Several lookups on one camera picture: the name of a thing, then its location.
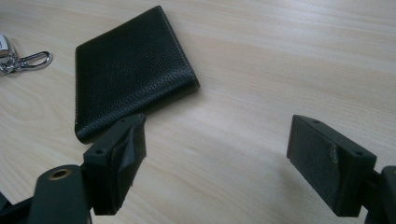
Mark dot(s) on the black leather wallet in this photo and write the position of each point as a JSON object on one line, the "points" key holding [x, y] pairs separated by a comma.
{"points": [[130, 71]]}

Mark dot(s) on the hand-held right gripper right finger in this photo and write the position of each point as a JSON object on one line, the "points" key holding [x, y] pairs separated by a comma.
{"points": [[323, 168]]}

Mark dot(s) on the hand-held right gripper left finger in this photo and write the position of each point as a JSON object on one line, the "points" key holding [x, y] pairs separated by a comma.
{"points": [[116, 168]]}

